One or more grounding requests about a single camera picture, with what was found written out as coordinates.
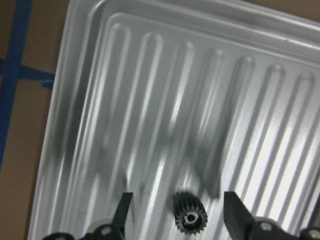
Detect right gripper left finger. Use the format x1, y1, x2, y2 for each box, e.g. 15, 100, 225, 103
112, 192, 133, 232

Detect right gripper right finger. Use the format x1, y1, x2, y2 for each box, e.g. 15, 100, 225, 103
223, 191, 255, 238

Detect black bearing gear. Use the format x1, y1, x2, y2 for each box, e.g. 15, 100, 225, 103
173, 191, 208, 235

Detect grey ribbed metal tray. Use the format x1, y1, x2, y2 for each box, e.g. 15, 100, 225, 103
27, 0, 320, 240

